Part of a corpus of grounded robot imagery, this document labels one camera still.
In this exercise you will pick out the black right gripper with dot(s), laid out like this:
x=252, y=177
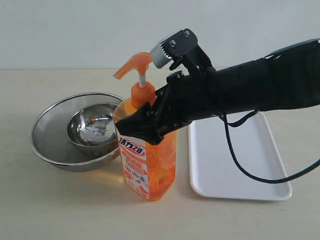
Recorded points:
x=184, y=99

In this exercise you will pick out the orange pump soap bottle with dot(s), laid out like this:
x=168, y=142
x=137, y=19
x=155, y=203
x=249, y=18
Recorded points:
x=148, y=169

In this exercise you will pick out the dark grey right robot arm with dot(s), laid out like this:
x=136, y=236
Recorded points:
x=286, y=79

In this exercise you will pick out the small stainless steel bowl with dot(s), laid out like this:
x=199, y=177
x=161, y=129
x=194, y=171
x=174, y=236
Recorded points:
x=92, y=131

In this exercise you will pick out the white rectangular plastic tray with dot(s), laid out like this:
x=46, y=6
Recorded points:
x=212, y=172

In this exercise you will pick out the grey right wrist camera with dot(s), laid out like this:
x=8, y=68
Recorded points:
x=174, y=46

